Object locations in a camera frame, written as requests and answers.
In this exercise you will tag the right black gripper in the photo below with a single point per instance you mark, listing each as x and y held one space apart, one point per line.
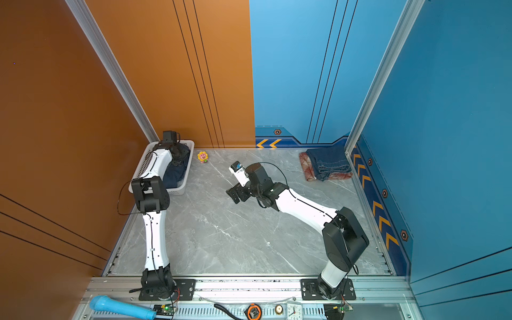
240 189

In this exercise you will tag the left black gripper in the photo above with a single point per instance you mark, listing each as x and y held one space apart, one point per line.
183 152

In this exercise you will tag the white plastic laundry basket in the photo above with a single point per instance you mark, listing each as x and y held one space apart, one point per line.
155 162

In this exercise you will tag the red plaid skirt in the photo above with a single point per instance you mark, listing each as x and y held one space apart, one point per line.
312 174

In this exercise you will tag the dark blue denim skirt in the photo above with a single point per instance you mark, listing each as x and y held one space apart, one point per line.
330 163

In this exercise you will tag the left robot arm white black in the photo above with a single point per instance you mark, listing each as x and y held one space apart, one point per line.
152 200

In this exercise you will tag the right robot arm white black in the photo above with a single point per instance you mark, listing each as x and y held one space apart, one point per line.
343 236

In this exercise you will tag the yellow flower pink bear toy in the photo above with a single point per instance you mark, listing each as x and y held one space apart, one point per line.
203 157

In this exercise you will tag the small round brass object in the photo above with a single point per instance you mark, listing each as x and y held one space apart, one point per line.
278 308

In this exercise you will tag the small white clock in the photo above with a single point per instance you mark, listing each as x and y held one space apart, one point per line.
294 311

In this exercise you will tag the small green circuit board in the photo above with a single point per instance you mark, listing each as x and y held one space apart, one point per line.
166 310

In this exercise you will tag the blue microphone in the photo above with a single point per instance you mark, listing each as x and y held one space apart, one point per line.
105 303

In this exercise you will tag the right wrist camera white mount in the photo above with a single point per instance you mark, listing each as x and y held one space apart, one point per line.
239 172

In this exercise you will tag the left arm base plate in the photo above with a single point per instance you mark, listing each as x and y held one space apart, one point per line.
180 290

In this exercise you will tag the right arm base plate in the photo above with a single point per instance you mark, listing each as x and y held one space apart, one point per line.
312 288

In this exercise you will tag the aluminium front rail frame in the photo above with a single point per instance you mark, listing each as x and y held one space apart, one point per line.
226 297

